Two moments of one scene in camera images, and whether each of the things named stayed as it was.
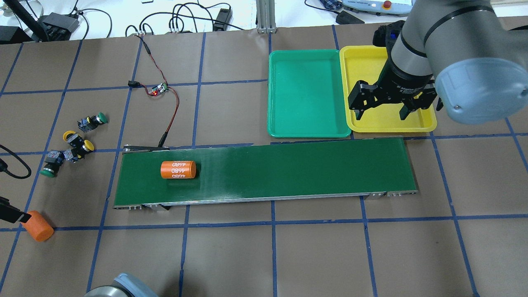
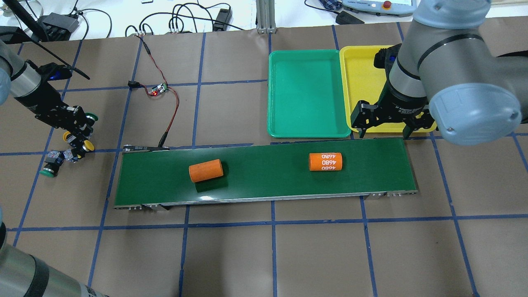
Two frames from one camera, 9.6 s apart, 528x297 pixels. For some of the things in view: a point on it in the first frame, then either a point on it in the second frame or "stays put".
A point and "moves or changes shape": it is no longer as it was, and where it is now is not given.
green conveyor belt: [154, 178] stays put
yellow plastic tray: [366, 63] stays put
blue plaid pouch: [332, 4] stays put
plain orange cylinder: [39, 229] → [206, 170]
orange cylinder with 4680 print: [177, 169] → [325, 161]
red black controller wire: [139, 84] stays put
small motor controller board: [160, 88] stays put
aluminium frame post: [266, 16] stays put
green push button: [92, 122] moves or changes shape
